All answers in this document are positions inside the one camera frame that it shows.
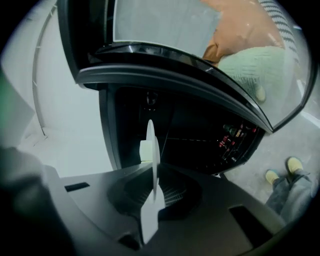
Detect white metal rack frame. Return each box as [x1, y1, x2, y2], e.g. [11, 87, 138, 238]
[31, 4, 59, 140]

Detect black display cabinet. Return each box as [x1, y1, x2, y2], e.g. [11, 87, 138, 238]
[98, 82, 266, 176]

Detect black framed glass cabinet door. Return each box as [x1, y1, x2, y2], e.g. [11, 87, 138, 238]
[57, 0, 314, 134]

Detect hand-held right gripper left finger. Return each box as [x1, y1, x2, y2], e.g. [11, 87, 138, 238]
[107, 165, 154, 219]

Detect row of small bottles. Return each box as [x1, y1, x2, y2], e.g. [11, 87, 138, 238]
[217, 120, 259, 162]

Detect pale yellow block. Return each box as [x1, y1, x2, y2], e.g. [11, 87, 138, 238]
[138, 139, 152, 164]

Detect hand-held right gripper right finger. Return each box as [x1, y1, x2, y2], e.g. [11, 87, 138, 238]
[157, 164, 203, 221]

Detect person's grey trousers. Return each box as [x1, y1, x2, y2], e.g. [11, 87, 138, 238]
[265, 171, 319, 222]

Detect white round plate item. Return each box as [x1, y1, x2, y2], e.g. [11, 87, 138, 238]
[139, 119, 166, 245]

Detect person's yellow shoe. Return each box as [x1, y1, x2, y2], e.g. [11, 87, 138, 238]
[285, 156, 304, 176]
[265, 169, 281, 186]

